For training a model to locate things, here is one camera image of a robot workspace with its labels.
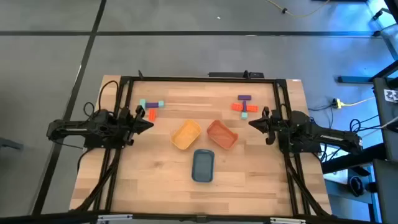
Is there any yellow plastic tray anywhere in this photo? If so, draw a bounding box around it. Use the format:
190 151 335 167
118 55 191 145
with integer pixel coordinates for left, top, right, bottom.
170 119 203 151

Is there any metal cart frame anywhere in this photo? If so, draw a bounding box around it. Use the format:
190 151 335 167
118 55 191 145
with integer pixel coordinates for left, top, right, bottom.
366 0 398 62

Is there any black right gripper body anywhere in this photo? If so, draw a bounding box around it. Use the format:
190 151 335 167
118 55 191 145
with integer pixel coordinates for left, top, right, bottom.
262 106 282 146

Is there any black table-level camera bar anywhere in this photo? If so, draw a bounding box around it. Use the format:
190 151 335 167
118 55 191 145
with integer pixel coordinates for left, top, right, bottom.
208 70 265 79

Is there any dark grey panel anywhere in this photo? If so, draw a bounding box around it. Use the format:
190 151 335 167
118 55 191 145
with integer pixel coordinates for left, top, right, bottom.
372 158 398 224

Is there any grey chair leg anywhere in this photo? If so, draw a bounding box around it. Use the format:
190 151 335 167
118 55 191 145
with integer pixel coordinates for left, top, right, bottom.
0 136 24 152

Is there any yellow floor cable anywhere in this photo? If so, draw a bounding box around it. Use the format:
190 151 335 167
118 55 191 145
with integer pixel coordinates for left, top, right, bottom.
266 0 331 19

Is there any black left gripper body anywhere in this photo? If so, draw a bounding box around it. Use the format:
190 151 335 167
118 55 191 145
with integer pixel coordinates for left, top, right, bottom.
119 105 146 146

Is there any black aluminium table frame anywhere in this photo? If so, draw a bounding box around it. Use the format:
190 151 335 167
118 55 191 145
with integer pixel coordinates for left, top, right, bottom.
70 75 332 218

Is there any blue metal floor beam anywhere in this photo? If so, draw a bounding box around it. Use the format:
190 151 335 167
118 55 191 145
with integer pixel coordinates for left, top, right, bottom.
337 75 376 84

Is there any orange plastic tray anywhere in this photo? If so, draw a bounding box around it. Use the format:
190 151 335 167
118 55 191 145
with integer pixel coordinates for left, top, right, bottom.
206 119 239 151

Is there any black and white tag marker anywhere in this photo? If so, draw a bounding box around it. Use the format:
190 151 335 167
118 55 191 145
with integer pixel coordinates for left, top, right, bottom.
384 89 398 104

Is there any silver metal bracket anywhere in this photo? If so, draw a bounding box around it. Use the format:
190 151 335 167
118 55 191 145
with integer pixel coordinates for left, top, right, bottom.
269 217 307 224
97 213 134 223

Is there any yellow power plug with cord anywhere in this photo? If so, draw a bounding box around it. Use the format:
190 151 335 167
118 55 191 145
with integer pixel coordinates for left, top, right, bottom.
331 96 377 110

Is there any blue plastic tray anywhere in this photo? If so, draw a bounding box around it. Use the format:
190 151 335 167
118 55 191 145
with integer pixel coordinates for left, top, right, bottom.
191 149 216 183

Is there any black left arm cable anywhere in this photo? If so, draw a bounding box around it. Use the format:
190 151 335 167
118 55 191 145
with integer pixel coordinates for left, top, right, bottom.
83 80 121 119

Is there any black round device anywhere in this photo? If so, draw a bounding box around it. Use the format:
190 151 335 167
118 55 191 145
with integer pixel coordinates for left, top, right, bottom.
348 175 365 197

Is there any black cable bundle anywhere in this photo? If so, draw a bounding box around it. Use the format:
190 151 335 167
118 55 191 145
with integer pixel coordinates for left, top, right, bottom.
74 147 123 212
284 152 331 217

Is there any black metal beam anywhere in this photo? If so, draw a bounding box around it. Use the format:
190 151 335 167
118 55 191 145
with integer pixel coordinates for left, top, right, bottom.
321 143 388 174

